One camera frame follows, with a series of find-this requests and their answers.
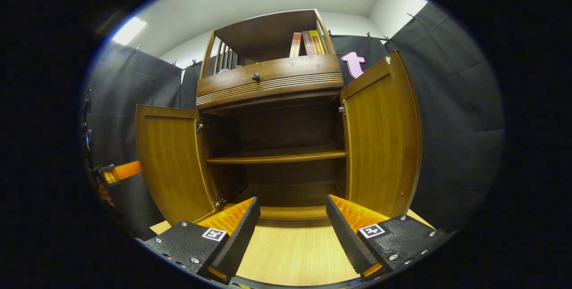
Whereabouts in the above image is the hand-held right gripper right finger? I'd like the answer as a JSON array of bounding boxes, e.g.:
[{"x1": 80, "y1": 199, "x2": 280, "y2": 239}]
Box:
[{"x1": 325, "y1": 194, "x2": 452, "y2": 281}]

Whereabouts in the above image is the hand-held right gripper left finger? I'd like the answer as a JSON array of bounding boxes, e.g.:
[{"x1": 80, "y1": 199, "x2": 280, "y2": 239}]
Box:
[{"x1": 144, "y1": 197, "x2": 261, "y2": 285}]

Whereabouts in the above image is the wooden cabinet door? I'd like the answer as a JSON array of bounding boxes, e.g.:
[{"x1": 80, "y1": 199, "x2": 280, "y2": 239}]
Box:
[
  {"x1": 135, "y1": 104, "x2": 219, "y2": 226},
  {"x1": 340, "y1": 50, "x2": 423, "y2": 219}
]

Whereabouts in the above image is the wooden inner cabinet shelf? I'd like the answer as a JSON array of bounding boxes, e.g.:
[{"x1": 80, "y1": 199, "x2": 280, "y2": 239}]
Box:
[{"x1": 206, "y1": 148, "x2": 347, "y2": 164}]

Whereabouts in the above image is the wooden cabinet drawer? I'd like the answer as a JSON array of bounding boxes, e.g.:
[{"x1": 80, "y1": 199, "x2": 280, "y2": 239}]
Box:
[{"x1": 197, "y1": 54, "x2": 345, "y2": 105}]

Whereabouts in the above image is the black backdrop cloth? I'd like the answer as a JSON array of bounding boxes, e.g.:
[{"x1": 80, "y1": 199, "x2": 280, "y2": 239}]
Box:
[{"x1": 83, "y1": 2, "x2": 505, "y2": 240}]

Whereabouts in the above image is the yellow book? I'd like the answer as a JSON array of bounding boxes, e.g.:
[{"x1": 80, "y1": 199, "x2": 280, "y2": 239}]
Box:
[{"x1": 309, "y1": 30, "x2": 327, "y2": 55}]

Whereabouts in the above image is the dark red book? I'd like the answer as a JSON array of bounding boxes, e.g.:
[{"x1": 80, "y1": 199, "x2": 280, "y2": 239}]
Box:
[{"x1": 302, "y1": 30, "x2": 317, "y2": 56}]

